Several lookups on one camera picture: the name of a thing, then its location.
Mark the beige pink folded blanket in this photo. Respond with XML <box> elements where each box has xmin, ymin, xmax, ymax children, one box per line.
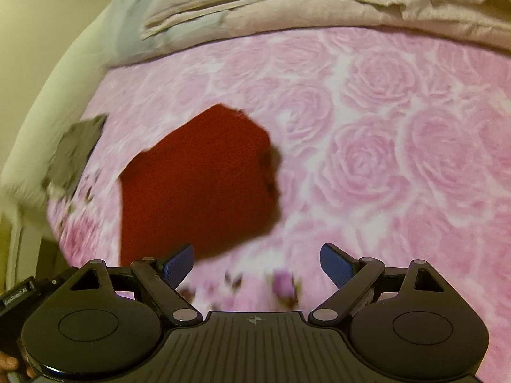
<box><xmin>140</xmin><ymin>0</ymin><xmax>511</xmax><ymax>54</ymax></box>

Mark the grey blue rolled duvet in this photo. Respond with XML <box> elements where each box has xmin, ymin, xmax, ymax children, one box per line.
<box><xmin>108</xmin><ymin>0</ymin><xmax>224</xmax><ymax>68</ymax></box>

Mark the white quilted headboard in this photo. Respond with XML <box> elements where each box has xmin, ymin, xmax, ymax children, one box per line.
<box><xmin>0</xmin><ymin>0</ymin><xmax>160</xmax><ymax>212</ymax></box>

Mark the red knitted sweater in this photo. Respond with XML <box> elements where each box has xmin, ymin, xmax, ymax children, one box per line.
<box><xmin>119</xmin><ymin>104</ymin><xmax>283</xmax><ymax>268</ymax></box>

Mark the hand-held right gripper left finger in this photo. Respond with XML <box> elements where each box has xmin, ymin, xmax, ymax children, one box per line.
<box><xmin>69</xmin><ymin>243</ymin><xmax>203</xmax><ymax>326</ymax></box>

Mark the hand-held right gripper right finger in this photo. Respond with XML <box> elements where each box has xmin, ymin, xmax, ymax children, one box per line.
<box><xmin>308</xmin><ymin>243</ymin><xmax>446</xmax><ymax>326</ymax></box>

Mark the pink floral bed blanket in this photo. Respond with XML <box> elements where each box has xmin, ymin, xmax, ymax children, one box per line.
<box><xmin>46</xmin><ymin>24</ymin><xmax>511</xmax><ymax>383</ymax></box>

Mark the person's left hand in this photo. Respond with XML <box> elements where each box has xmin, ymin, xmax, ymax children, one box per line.
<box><xmin>0</xmin><ymin>350</ymin><xmax>36</xmax><ymax>381</ymax></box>

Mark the white bed frame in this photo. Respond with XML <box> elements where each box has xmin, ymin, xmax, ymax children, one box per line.
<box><xmin>0</xmin><ymin>207</ymin><xmax>60</xmax><ymax>288</ymax></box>

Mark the olive green folded cloth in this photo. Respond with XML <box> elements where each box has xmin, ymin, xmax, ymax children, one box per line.
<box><xmin>42</xmin><ymin>114</ymin><xmax>109</xmax><ymax>200</ymax></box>

